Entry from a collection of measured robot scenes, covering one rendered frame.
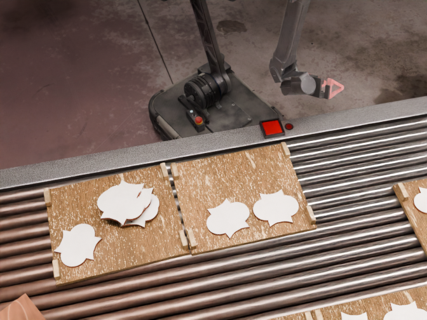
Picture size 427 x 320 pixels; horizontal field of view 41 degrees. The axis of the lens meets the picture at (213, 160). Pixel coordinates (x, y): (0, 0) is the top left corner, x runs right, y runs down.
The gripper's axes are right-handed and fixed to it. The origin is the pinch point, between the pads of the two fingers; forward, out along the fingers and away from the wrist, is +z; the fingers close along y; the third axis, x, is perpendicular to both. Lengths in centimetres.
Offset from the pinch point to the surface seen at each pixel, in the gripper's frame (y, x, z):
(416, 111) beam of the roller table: 3.3, -10.3, 37.8
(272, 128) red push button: -13.0, -17.4, -14.9
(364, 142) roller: 4.9, -20.2, 12.9
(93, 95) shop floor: -176, -33, -37
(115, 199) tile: -6, -35, -76
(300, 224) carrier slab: 19, -41, -22
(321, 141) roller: -2.5, -20.8, -0.5
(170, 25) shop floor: -202, 7, 22
